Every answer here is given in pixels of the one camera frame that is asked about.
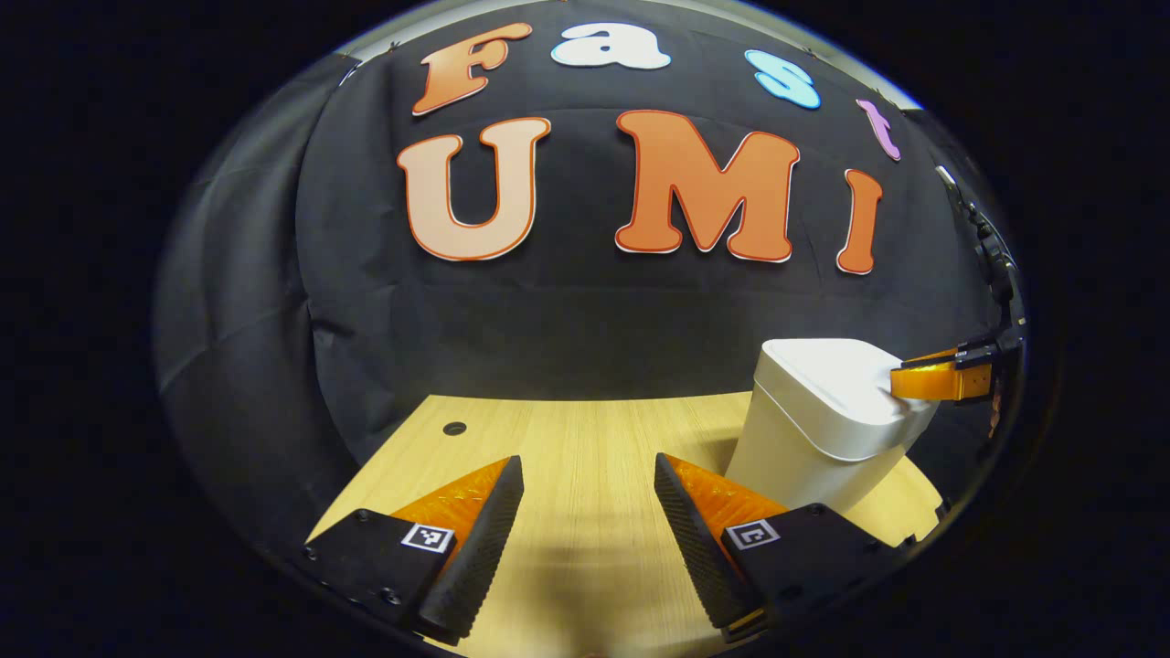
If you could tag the white desktop garbage bin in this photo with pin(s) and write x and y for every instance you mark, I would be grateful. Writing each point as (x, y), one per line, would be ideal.
(813, 429)

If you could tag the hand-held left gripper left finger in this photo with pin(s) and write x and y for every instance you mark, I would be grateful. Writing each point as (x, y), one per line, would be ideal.
(475, 557)

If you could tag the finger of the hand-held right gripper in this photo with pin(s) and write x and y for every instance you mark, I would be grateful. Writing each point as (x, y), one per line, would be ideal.
(932, 382)

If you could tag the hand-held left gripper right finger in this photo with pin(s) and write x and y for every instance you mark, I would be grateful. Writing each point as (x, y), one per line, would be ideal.
(704, 557)

